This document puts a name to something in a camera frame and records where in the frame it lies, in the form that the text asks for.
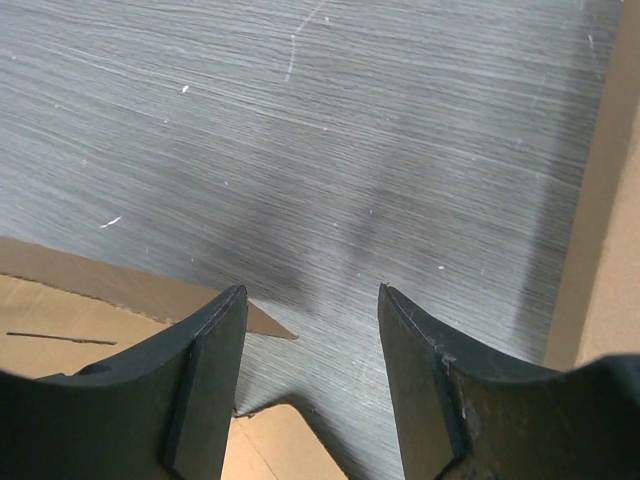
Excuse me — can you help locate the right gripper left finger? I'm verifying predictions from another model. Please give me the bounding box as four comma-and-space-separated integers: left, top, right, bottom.
29, 286, 248, 479

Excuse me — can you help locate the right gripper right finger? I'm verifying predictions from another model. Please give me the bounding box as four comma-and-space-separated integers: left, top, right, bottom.
378, 284, 580, 479

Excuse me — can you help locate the brown cardboard box sheet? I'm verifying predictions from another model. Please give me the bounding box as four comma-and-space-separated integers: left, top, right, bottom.
1, 237, 343, 479

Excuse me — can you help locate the folded brown cardboard box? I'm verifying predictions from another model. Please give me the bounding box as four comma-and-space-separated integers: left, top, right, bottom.
543, 1, 639, 370

